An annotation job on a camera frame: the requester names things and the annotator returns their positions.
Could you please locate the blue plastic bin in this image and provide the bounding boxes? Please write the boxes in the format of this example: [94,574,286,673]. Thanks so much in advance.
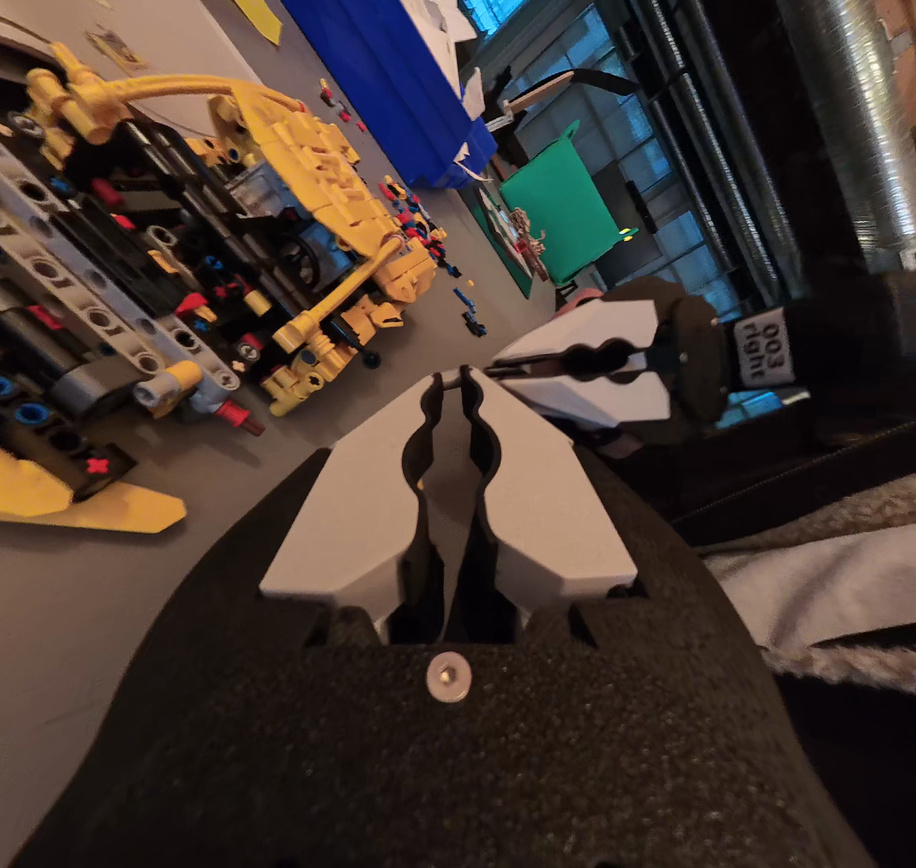
[250,0,498,189]

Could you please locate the person's white shirt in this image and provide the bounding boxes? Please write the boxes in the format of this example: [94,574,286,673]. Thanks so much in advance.
[708,544,916,648]

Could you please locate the instruction booklet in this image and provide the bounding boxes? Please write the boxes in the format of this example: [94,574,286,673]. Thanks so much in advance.
[0,0,266,139]

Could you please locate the scattered red and black pins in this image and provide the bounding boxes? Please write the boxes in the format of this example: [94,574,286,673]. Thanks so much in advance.
[318,77,369,133]

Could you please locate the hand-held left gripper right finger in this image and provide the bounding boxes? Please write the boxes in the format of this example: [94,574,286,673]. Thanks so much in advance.
[445,366,638,645]

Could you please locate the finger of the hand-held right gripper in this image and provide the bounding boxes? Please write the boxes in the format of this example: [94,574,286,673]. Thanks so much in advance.
[494,300,661,371]
[495,360,672,429]

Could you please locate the green box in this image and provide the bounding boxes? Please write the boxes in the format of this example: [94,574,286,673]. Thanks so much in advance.
[499,121,639,291]

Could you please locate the green baseplate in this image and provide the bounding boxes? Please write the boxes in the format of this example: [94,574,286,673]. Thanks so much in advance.
[458,184,536,301]

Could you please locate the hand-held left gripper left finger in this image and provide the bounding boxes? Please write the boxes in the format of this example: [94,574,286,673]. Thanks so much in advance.
[260,373,448,645]

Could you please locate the brown brick model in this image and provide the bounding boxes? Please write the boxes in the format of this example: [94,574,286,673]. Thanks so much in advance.
[510,208,549,283]

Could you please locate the grey desk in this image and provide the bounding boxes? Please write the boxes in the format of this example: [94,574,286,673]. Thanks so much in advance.
[0,0,573,868]

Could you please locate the yellow brick car model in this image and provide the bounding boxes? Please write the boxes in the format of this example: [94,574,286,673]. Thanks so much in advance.
[0,41,441,534]

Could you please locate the person's dark trousers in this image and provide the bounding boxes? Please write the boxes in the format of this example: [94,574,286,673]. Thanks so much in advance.
[779,673,916,868]

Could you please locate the glass partition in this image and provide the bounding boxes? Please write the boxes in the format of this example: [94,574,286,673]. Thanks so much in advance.
[515,5,749,318]

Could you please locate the silver ventilation duct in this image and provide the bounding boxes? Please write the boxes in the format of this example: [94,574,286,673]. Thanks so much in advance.
[759,0,916,275]

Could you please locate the person's fleece-lined dark jacket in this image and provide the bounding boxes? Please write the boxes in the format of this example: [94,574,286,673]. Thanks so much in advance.
[673,410,916,690]

